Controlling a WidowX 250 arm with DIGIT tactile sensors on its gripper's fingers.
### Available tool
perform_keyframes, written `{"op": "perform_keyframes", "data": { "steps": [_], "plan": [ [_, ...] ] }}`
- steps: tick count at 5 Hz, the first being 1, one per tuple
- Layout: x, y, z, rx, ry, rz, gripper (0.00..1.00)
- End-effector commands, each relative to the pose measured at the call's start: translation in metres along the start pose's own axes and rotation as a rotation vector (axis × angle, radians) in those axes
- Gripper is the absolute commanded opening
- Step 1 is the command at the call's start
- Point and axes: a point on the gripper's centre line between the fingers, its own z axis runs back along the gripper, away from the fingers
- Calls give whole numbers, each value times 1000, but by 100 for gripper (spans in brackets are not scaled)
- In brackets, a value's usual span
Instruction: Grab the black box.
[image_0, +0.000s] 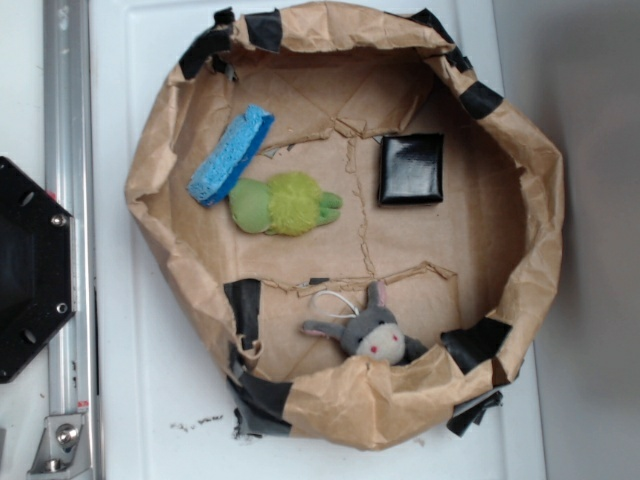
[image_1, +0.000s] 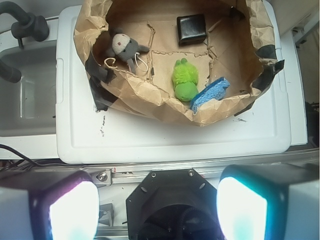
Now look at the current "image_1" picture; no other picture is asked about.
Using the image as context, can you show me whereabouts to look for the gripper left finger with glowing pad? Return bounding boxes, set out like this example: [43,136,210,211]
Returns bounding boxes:
[0,170,100,240]

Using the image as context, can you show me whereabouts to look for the crumpled brown paper bag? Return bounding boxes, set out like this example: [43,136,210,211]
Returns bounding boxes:
[73,0,285,127]

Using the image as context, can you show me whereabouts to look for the black faucet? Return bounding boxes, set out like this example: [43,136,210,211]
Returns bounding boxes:
[0,1,50,49]

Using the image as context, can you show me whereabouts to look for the blue sponge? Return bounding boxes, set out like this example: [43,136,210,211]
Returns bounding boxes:
[189,77,230,114]

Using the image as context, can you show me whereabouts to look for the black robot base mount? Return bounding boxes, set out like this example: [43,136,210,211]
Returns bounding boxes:
[126,168,225,240]

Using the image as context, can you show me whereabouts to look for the green fuzzy plush toy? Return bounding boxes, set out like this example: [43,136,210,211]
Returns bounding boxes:
[171,58,199,102]

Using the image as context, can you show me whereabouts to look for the black cable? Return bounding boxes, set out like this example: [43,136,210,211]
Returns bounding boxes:
[0,144,63,171]

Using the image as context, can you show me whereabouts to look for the grey sink basin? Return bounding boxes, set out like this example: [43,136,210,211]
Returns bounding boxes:
[0,40,57,137]

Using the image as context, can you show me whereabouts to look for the white plastic bin lid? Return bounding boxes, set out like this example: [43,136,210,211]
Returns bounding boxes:
[55,6,292,164]

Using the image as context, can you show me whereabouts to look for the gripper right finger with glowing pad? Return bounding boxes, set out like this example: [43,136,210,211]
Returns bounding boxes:
[216,164,320,240]

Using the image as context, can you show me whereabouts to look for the black box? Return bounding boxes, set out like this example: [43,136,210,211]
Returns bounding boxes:
[176,14,207,46]

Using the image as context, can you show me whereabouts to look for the aluminium extrusion rail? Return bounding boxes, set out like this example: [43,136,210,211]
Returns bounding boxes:
[82,152,320,187]

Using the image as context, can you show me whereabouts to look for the grey plush mouse toy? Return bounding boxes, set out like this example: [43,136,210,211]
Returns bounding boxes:
[105,27,150,74]

